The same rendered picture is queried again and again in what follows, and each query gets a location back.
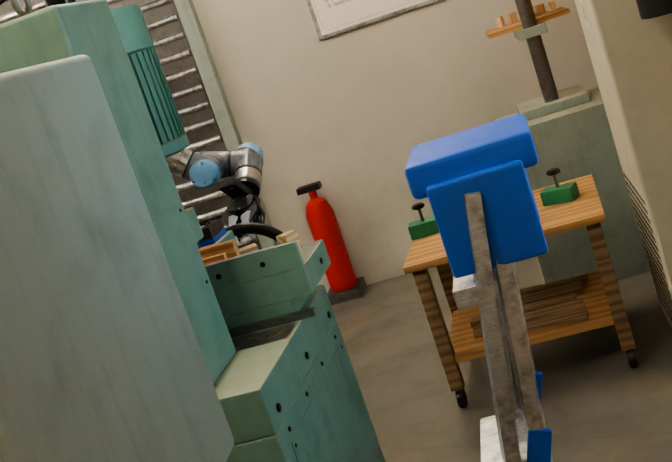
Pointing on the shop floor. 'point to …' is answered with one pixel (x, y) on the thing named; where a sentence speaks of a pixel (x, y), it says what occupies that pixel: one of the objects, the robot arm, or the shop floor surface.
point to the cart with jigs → (457, 344)
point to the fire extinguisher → (319, 224)
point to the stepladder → (491, 265)
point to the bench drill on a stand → (571, 148)
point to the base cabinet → (321, 417)
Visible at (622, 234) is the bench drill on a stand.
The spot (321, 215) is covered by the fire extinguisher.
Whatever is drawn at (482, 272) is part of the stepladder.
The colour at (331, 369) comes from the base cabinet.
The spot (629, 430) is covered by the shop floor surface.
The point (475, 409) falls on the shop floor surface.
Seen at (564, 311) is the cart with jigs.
